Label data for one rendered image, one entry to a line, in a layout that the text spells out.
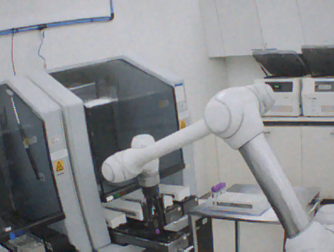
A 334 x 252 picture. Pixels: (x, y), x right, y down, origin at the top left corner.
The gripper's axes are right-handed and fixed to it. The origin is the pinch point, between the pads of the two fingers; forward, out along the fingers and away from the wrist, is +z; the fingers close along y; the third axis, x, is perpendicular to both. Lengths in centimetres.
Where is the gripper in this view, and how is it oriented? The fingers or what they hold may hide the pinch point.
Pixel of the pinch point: (156, 224)
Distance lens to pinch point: 190.9
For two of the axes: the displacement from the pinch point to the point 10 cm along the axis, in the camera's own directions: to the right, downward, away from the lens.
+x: 7.7, 0.1, -6.4
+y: -6.3, 2.1, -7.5
